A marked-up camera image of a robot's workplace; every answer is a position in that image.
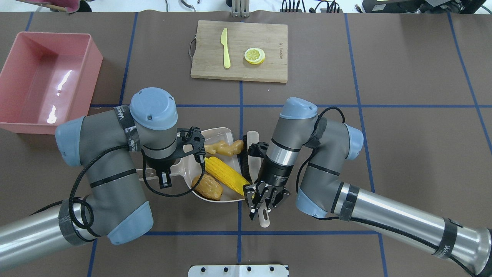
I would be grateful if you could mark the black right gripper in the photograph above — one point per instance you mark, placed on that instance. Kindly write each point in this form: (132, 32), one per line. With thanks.
(275, 171)

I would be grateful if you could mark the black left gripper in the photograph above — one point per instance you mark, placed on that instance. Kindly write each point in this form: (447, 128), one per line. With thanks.
(160, 163)

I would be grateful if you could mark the yellow toy corn cob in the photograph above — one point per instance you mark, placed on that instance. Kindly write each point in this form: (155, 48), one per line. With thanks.
(226, 174)

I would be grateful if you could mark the brown toy potato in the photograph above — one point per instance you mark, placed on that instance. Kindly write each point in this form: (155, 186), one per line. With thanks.
(209, 188)

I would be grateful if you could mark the toy ginger root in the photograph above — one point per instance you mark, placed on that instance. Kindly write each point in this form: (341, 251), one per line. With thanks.
(223, 148)

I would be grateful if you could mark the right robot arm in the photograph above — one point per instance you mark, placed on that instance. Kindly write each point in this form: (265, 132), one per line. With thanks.
(323, 195)

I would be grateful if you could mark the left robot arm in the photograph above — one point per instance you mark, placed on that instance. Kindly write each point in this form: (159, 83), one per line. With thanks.
(107, 198)

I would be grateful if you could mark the pink plastic bin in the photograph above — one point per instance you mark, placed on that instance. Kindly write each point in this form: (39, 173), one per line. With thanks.
(48, 79)

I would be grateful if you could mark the yellow toy knife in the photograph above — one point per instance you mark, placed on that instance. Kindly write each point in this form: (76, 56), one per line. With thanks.
(224, 43)

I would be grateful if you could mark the yellow lemon slice toy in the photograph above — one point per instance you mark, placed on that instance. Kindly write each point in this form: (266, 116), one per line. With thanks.
(254, 56)

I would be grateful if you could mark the bamboo cutting board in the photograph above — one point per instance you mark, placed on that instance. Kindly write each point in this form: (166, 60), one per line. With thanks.
(207, 59)

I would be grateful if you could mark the pink cloth on wooden rack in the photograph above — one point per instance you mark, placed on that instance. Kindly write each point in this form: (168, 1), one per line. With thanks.
(68, 6)

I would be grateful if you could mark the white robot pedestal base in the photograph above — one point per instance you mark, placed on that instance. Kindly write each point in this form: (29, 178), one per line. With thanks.
(262, 270)

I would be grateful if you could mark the aluminium frame post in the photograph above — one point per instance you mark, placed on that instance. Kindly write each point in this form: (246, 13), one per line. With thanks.
(240, 8)

